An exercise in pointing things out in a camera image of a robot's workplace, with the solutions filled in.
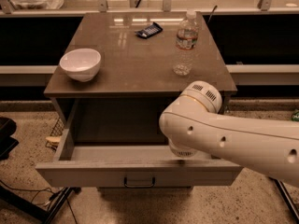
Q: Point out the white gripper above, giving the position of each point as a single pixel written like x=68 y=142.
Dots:
x=183 y=150

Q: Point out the grey top drawer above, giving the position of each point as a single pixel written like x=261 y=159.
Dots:
x=117 y=143

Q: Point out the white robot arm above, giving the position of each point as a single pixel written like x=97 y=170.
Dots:
x=193 y=122

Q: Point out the grey drawer cabinet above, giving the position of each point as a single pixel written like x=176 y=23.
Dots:
x=134 y=67

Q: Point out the green snack bag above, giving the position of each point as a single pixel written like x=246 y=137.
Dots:
x=295 y=115

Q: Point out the black stand leg right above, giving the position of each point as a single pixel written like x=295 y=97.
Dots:
x=293 y=207

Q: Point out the black stand leg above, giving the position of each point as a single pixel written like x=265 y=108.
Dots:
x=44 y=212
x=293 y=207

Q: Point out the clear plastic water bottle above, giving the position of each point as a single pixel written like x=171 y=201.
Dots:
x=186 y=40

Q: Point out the white ceramic bowl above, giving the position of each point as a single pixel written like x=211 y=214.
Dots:
x=81 y=64

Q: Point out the tan sponge in basket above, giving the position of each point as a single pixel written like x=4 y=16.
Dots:
x=53 y=140

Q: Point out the black stand leg left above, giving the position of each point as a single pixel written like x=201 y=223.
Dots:
x=44 y=212

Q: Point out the black chair base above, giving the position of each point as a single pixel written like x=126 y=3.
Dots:
x=7 y=142

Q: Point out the wire mesh basket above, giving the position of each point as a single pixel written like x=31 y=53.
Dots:
x=57 y=130

